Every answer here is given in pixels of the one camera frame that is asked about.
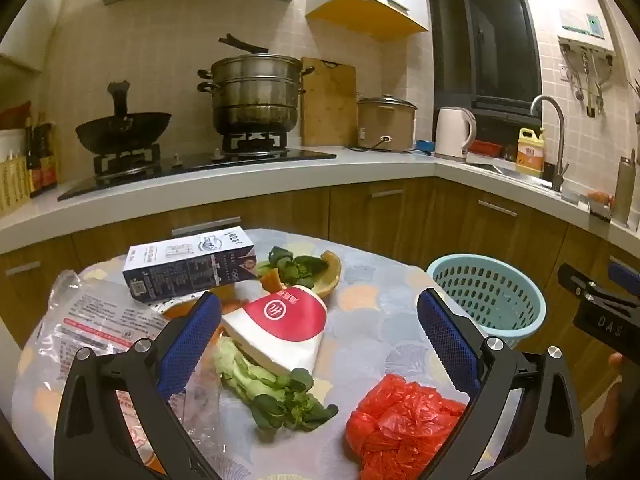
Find bok choy with pale stalk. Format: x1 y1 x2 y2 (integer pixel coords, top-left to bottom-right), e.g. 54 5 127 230
214 337 340 431

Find red and white paper packet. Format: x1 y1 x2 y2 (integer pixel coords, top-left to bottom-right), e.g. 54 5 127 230
221 285 328 376

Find clear printed plastic bag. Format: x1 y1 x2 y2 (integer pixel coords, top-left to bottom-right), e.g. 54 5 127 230
15 270 236 480

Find black glass gas stove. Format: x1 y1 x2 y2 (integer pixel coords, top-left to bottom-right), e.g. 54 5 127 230
57 135 337 202

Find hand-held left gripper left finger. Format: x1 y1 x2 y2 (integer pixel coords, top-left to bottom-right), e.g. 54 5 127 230
53 290 223 480

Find steel thermos bottle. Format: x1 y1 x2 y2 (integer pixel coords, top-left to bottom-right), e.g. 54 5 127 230
612 149 638 228

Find black utensil handle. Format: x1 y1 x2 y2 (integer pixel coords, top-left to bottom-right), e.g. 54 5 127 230
218 33 269 55

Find wooden cutting board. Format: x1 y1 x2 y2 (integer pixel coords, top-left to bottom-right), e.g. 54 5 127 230
300 57 357 147

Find yellow detergent bottle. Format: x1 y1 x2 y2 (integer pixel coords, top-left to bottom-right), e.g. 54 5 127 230
516 127 546 178

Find white water heater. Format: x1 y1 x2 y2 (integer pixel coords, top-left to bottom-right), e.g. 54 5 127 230
527 0 617 56

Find red plastic bag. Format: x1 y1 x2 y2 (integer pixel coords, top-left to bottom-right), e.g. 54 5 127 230
346 374 468 480

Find soap dish with orange items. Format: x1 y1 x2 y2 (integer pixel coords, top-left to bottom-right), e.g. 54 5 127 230
587 190 613 221

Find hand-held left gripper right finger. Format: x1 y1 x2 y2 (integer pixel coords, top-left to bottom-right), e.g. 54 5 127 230
416 287 587 480

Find white electric kettle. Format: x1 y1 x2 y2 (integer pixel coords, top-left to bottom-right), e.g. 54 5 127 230
434 106 477 162

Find steel kitchen faucet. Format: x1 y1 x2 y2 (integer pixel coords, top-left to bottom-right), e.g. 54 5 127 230
530 95 571 193

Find fan-patterned tablecloth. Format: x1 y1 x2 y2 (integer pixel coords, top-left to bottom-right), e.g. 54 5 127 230
10 228 501 480

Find yellow printed box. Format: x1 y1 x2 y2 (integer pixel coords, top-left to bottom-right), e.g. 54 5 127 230
0 155 31 216

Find black wok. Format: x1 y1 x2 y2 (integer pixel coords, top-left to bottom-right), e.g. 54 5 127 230
75 80 172 155

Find teal plastic basket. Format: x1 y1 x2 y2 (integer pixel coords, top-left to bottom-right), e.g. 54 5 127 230
426 254 547 348

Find steel steamer pot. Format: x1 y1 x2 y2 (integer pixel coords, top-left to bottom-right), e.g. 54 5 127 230
196 54 316 136

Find wooden base cabinets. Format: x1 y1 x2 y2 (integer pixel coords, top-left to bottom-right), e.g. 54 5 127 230
0 175 640 361

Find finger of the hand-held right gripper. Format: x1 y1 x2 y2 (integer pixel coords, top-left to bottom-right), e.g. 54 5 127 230
607 259 640 306
557 262 608 306

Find small dark leafy greens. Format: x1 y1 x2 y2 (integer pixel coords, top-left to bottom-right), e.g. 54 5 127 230
257 246 329 281

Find orange carrot piece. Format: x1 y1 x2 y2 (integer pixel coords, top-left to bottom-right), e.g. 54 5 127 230
261 268 286 293

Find orange peel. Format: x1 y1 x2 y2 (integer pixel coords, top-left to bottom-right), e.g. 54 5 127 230
162 301 201 322

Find person's right hand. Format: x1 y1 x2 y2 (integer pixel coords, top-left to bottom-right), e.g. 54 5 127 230
586 352 632 467

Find white and navy milk carton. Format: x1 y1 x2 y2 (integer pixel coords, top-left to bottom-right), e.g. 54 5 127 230
122 226 257 304

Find beige rice cooker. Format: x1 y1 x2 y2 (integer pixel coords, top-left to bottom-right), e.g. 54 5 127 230
356 95 418 152

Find yellow fruit peel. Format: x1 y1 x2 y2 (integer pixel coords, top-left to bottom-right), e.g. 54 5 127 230
311 251 342 297

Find dark window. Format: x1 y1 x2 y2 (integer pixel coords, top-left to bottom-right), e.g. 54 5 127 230
425 0 543 131

